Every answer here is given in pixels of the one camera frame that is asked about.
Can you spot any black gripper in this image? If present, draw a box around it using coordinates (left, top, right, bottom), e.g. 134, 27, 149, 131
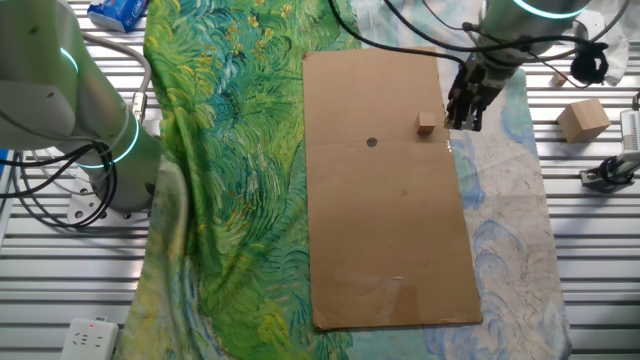
444, 59, 504, 132

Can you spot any small wooden block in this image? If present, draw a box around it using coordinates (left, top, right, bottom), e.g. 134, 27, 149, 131
416, 111, 437, 137

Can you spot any large wooden block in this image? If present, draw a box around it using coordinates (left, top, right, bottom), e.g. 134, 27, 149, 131
555, 97, 612, 145

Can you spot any brown cardboard sheet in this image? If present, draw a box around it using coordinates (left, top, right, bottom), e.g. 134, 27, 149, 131
301, 47, 485, 332

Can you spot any black metal clamp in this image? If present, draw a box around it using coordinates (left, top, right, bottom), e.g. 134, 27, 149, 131
579, 149, 640, 194

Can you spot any crumpled white paper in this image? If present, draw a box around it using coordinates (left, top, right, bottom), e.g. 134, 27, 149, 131
574, 0, 631, 86

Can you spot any white ribbed device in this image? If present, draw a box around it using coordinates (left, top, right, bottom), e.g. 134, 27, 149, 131
619, 108, 640, 154

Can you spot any painted landscape print cloth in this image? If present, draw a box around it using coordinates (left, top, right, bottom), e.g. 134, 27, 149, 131
113, 0, 574, 360

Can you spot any blue tissue pack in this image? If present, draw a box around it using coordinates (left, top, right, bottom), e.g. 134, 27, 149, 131
86, 0, 151, 34

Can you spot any white power strip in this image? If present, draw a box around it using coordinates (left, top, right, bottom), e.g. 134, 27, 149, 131
59, 317, 120, 360

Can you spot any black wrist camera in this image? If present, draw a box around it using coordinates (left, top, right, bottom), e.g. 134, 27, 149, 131
453, 62, 476, 91

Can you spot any black coiled cable bundle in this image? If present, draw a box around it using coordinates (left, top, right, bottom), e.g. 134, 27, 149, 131
569, 42, 610, 85

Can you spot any grey cable with connector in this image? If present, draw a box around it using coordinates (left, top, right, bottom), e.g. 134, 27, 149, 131
81, 30, 154, 125

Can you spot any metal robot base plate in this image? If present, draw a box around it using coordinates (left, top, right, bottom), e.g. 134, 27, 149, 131
66, 169, 151, 227

